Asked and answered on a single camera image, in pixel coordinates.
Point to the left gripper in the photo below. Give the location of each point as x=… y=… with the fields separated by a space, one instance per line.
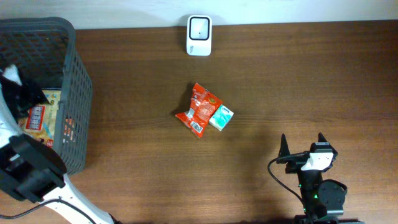
x=23 y=93

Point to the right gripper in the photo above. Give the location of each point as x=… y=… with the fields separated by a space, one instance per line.
x=293 y=163

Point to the yellow snack bag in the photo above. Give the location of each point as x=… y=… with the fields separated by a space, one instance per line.
x=40 y=123

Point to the teal tissue pack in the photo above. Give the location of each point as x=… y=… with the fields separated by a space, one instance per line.
x=221 y=117

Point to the red candy bag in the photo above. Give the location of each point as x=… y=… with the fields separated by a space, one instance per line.
x=203 y=104

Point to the orange tissue pack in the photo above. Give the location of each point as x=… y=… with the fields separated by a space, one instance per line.
x=69 y=128

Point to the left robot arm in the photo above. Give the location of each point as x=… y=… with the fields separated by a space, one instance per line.
x=31 y=170

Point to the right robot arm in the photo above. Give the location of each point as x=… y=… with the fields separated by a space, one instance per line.
x=322 y=199

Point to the grey plastic mesh basket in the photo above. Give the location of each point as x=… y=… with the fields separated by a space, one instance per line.
x=44 y=50

